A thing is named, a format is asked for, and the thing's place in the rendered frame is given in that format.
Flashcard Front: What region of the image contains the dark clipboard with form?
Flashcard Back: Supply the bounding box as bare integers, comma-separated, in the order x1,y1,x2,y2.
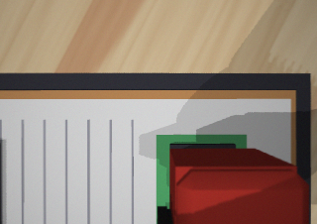
0,73,311,224

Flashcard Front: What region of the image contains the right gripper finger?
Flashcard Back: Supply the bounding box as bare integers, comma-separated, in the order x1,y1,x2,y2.
158,206,173,224

